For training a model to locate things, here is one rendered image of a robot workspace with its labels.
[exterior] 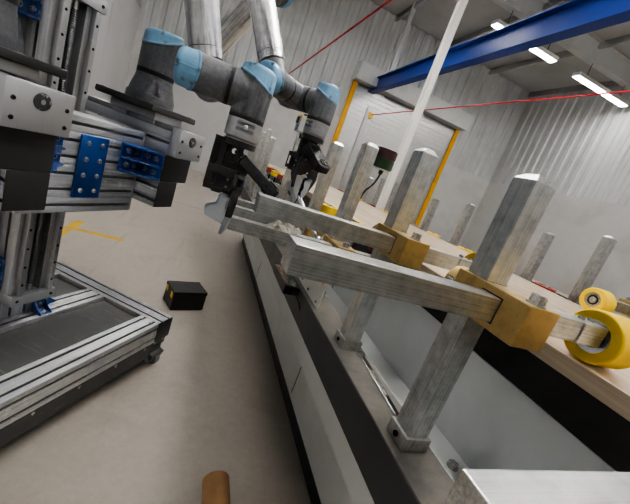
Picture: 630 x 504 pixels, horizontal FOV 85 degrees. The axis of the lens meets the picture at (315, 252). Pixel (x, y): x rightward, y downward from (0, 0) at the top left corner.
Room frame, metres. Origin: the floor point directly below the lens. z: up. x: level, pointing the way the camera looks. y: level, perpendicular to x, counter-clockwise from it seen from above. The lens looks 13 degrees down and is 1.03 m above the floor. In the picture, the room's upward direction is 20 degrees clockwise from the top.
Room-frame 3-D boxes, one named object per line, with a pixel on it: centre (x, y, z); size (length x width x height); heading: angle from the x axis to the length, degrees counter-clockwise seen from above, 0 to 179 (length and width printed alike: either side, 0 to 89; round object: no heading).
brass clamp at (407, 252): (0.66, -0.14, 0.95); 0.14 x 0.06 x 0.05; 22
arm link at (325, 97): (1.10, 0.13, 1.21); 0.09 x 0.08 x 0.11; 67
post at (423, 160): (0.68, -0.13, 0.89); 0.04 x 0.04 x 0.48; 22
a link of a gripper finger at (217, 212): (0.74, 0.23, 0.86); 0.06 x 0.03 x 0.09; 112
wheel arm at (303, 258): (0.40, -0.21, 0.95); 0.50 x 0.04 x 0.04; 112
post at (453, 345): (0.45, -0.22, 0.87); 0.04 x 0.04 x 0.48; 22
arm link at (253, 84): (0.76, 0.24, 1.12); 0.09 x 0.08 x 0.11; 109
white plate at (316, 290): (0.93, -0.01, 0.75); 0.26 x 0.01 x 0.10; 22
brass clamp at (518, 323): (0.43, -0.23, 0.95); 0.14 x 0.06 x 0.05; 22
